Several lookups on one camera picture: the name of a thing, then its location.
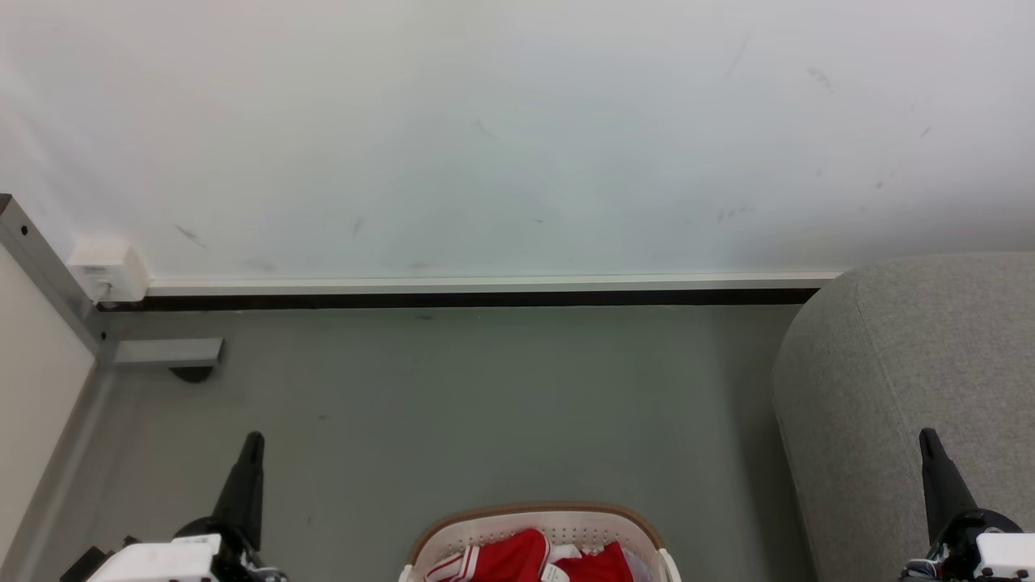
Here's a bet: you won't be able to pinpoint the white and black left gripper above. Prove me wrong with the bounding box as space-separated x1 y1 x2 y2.
61 431 288 582

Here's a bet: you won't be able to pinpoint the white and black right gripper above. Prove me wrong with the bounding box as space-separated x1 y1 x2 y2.
899 428 1035 582

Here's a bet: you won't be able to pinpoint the red shorts with white stripes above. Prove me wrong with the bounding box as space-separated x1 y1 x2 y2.
425 528 552 582

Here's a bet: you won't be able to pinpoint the red basketball jersey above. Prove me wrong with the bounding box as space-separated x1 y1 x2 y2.
540 540 636 582

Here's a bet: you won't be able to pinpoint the grey fabric sofa seat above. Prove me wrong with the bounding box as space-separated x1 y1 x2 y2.
772 252 1035 582

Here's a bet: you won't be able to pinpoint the white perforated laundry basket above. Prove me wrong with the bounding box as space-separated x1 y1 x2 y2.
398 501 682 582

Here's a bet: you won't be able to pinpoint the cream partition panel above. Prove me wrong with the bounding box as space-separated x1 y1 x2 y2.
0 242 98 559

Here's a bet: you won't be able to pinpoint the black skirting strip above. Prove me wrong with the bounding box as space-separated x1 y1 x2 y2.
97 289 822 313

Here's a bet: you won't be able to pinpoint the grey metal frame foot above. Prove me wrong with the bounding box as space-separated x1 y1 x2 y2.
113 338 224 369

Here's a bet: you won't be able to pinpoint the white wall junction box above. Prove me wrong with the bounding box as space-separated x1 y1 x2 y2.
67 238 150 304

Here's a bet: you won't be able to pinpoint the grey metal frame post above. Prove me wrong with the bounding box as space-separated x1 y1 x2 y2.
0 194 110 361

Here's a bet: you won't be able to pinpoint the white wall trunking strip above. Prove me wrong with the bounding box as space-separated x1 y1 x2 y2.
146 272 846 297

